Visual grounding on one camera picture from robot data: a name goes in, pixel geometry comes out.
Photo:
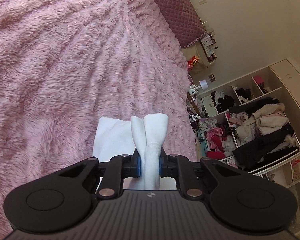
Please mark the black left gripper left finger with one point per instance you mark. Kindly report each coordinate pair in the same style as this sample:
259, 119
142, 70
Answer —
115, 171

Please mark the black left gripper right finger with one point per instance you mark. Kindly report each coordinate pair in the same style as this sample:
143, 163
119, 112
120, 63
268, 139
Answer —
180, 168

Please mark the white printed sweatshirt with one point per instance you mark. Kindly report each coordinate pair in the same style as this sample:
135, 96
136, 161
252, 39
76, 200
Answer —
146, 136

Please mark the red garment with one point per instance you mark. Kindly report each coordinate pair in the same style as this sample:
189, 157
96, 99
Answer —
216, 149

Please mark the black coat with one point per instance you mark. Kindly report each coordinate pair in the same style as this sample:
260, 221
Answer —
262, 150

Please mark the white table lamp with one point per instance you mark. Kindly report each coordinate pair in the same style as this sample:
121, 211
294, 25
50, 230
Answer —
194, 89

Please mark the white open wardrobe shelves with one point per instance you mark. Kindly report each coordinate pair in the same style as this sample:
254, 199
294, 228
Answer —
226, 107

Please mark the red snack bag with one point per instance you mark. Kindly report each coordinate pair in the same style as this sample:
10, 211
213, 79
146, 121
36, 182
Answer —
192, 62

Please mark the cream fleece jacket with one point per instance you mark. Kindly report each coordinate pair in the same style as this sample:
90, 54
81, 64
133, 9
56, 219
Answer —
268, 119

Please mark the beige bedside shelf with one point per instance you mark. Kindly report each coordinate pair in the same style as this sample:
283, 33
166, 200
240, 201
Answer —
207, 55

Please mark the pink fluffy blanket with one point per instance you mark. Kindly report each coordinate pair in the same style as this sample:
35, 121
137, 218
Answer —
66, 63

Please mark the desk calendar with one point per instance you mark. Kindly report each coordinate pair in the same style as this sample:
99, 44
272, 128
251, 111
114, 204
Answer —
206, 40

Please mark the purple quilted headboard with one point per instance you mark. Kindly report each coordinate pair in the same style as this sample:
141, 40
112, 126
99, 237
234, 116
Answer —
183, 19

